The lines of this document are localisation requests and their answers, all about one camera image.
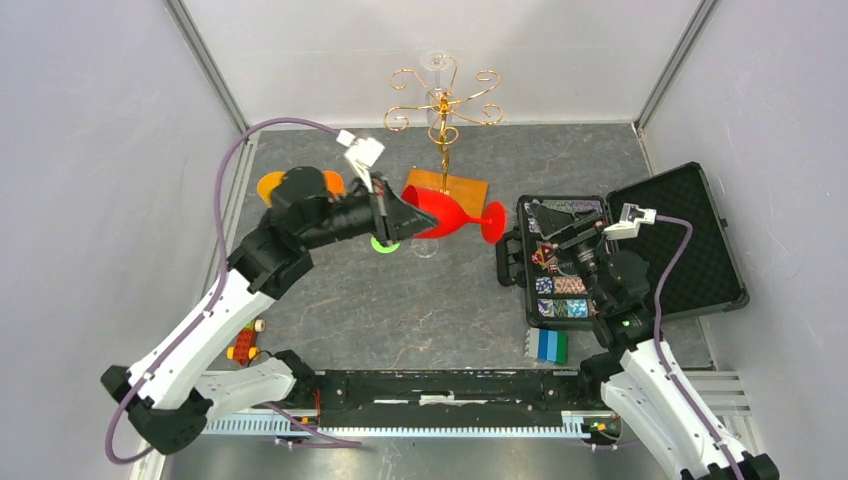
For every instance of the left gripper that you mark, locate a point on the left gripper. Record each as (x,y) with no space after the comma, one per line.
(417,223)

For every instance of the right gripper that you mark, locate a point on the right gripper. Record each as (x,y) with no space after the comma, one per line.
(550,220)

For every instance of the clear flute glass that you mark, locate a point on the clear flute glass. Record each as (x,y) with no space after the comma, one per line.
(424,248)

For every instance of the green wine glass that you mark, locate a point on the green wine glass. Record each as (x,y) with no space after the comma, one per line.
(384,249)

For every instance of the red wine glass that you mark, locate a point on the red wine glass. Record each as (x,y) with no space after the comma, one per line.
(451,216)

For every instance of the clear glass back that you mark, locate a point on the clear glass back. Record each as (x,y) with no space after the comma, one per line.
(439,69)

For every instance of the yellow wine glass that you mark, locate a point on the yellow wine glass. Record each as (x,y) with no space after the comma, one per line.
(267,184)

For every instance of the orange wine glass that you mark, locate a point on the orange wine glass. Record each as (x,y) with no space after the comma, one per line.
(334,183)

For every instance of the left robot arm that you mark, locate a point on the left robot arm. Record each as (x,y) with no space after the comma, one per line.
(169,396)

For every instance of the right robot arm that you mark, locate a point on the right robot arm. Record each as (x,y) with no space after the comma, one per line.
(638,377)

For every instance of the blue green brick stack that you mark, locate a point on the blue green brick stack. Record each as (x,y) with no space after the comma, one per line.
(547,346)

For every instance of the black poker chip case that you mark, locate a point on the black poker chip case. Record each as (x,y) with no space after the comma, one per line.
(706,279)

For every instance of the toy brick car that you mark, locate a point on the toy brick car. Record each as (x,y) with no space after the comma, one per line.
(245,349)

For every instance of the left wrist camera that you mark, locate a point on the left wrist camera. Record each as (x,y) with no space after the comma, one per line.
(361,154)

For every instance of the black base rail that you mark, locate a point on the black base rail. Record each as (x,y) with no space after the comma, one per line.
(443,398)

